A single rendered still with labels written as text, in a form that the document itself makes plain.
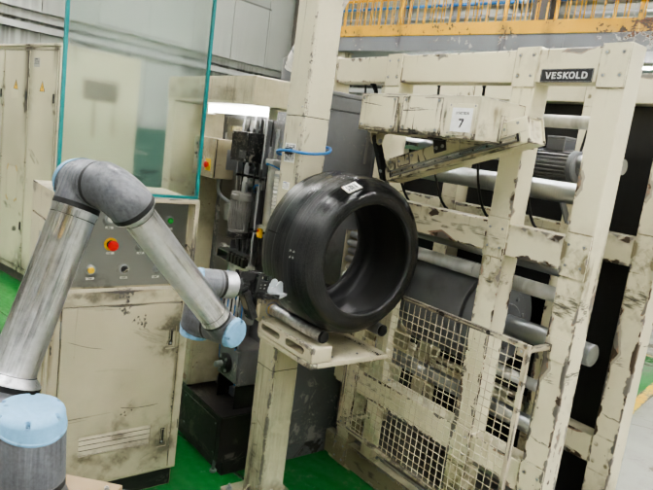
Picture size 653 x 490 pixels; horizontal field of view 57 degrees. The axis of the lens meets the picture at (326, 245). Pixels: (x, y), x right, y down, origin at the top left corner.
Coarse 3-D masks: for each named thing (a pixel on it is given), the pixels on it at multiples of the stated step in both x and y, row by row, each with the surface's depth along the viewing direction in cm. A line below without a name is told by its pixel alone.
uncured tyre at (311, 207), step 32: (288, 192) 217; (320, 192) 205; (352, 192) 205; (384, 192) 212; (288, 224) 206; (320, 224) 199; (384, 224) 244; (288, 256) 203; (320, 256) 200; (384, 256) 247; (416, 256) 229; (288, 288) 207; (320, 288) 203; (352, 288) 248; (384, 288) 241; (320, 320) 210; (352, 320) 215
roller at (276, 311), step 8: (272, 304) 236; (272, 312) 234; (280, 312) 230; (288, 312) 228; (280, 320) 231; (288, 320) 225; (296, 320) 222; (304, 320) 221; (296, 328) 221; (304, 328) 217; (312, 328) 215; (312, 336) 213; (320, 336) 210
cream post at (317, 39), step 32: (320, 0) 225; (320, 32) 228; (320, 64) 231; (320, 96) 234; (288, 128) 239; (320, 128) 237; (320, 160) 240; (256, 384) 258; (288, 384) 254; (256, 416) 258; (288, 416) 258; (256, 448) 258; (256, 480) 258
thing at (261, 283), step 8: (240, 272) 196; (248, 272) 197; (256, 272) 202; (240, 280) 195; (248, 280) 198; (256, 280) 199; (264, 280) 201; (240, 288) 194; (248, 288) 198; (256, 288) 198; (264, 288) 201; (256, 296) 199
